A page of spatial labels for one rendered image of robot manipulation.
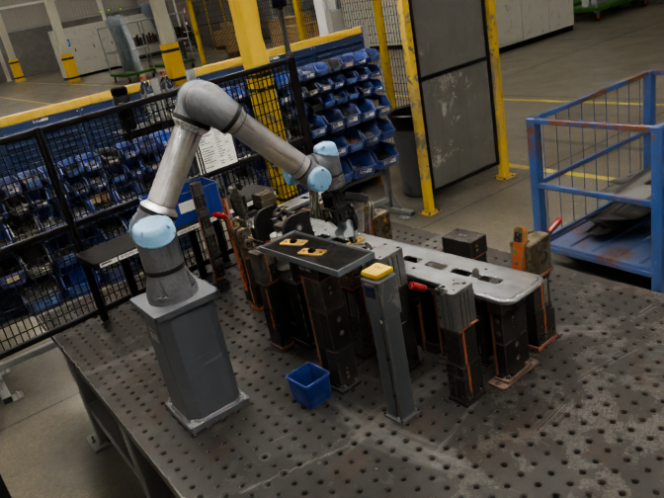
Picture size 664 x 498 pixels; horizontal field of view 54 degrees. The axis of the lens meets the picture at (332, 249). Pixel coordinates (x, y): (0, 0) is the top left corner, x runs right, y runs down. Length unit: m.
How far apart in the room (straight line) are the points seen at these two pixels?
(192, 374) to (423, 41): 3.66
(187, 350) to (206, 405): 0.20
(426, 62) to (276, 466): 3.83
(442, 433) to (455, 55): 3.93
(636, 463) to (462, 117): 4.10
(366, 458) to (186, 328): 0.62
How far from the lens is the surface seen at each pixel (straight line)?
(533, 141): 3.93
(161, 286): 1.93
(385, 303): 1.70
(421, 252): 2.15
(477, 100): 5.61
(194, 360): 1.99
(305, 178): 1.99
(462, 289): 1.77
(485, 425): 1.87
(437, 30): 5.24
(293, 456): 1.88
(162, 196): 2.02
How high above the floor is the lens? 1.86
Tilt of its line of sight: 22 degrees down
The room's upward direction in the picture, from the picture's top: 11 degrees counter-clockwise
